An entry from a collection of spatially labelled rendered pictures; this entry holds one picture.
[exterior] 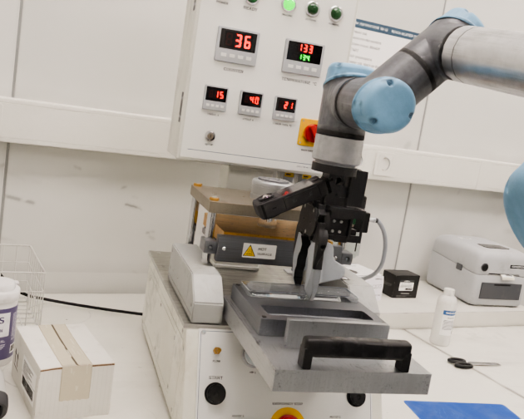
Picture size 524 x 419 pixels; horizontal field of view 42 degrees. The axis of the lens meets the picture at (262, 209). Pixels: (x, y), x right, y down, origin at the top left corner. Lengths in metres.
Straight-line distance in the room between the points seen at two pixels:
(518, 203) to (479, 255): 1.43
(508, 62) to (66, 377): 0.78
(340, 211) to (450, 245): 1.15
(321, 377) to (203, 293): 0.29
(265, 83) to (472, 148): 1.10
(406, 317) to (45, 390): 1.05
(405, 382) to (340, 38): 0.76
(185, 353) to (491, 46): 0.62
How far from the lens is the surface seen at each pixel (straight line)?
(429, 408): 1.43
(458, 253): 2.14
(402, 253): 2.24
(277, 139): 1.40
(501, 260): 2.12
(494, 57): 0.88
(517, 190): 0.64
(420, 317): 1.91
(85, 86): 1.70
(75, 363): 1.14
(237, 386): 1.10
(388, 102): 0.92
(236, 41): 1.36
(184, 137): 1.35
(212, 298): 1.09
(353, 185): 1.07
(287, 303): 1.04
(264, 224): 1.27
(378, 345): 0.90
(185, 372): 1.09
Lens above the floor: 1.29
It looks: 9 degrees down
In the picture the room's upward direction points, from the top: 9 degrees clockwise
